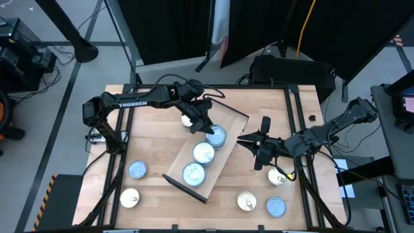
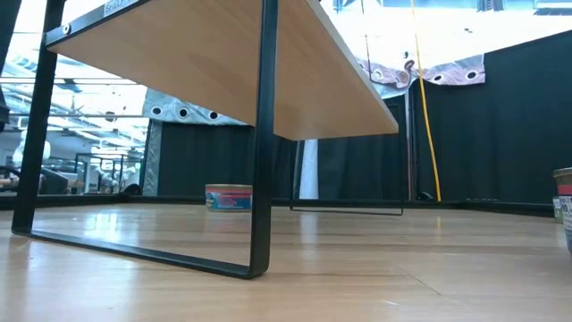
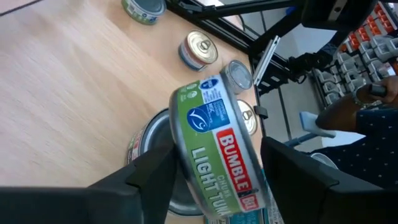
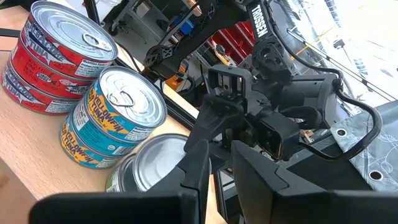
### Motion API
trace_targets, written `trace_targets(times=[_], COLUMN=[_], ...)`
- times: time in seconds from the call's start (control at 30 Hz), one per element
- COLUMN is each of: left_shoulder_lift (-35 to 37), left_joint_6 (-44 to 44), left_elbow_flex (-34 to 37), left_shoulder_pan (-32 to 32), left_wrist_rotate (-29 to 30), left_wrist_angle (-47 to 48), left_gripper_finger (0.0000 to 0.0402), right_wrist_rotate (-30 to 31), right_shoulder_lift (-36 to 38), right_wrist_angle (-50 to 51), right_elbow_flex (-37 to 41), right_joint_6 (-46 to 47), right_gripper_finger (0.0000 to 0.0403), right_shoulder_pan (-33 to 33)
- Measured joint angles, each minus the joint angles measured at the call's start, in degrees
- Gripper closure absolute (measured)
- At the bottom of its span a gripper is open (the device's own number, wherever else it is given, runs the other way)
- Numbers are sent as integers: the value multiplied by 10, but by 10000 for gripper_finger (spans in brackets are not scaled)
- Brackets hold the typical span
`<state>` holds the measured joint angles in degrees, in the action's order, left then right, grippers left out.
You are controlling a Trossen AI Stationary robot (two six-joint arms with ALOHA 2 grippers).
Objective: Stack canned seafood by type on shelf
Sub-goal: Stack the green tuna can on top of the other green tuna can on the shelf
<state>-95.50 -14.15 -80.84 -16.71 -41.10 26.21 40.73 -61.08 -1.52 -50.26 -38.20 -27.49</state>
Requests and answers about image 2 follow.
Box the black table frame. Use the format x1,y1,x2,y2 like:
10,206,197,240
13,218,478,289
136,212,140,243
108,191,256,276
0,191,555,219

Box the black office chair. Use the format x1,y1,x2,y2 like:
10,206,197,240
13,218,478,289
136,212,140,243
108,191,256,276
38,166,71,196

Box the wooden shelf black metal frame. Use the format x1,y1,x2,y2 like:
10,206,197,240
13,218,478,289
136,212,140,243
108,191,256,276
9,0,403,281

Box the white rounded machine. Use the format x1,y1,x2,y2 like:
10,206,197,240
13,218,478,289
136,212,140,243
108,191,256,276
12,129,53,169

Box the black curtain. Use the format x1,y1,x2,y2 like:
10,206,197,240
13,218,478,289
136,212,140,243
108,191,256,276
315,29,572,205
156,121,299,201

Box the yellow cable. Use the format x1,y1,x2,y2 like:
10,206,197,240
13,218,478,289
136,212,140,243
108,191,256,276
409,0,443,202

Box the pink blue gold-lidded can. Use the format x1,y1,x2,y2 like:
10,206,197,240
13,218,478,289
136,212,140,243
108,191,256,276
552,167,572,251
204,183,255,213

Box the person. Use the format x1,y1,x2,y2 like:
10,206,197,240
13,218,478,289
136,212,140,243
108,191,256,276
0,165,21,193

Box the grey tarp with grommets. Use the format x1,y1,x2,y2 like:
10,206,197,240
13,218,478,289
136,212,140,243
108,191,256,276
355,53,487,102
141,88,251,198

